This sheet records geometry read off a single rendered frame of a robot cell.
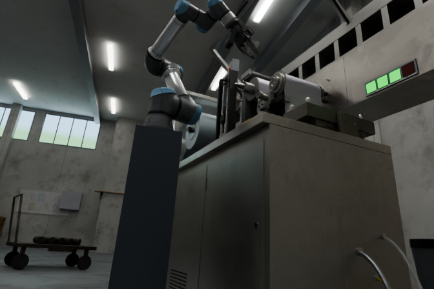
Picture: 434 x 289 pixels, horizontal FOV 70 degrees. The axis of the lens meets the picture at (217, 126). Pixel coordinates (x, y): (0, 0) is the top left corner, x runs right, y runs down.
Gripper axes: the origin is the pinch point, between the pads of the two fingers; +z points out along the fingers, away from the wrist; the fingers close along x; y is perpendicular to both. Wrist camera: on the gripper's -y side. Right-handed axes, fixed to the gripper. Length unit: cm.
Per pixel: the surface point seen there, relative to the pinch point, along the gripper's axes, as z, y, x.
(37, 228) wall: -71, -134, 1181
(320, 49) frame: 22, 48, 2
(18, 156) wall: -323, -30, 1199
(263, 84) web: 15.1, 10.9, 19.3
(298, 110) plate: 31.5, -19.8, -18.7
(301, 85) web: 27.3, 8.0, -4.4
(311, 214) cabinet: 56, -57, -29
